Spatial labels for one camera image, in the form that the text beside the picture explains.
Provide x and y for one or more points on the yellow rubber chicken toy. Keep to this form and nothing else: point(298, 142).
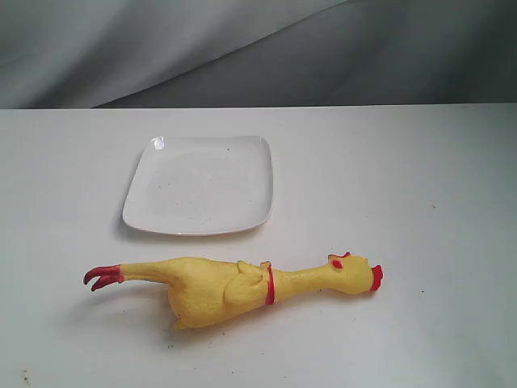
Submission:
point(204, 292)

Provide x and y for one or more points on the white square plate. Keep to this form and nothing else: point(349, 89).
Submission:
point(201, 186)

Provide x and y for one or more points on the grey backdrop cloth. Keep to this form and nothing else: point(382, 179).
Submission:
point(228, 54)

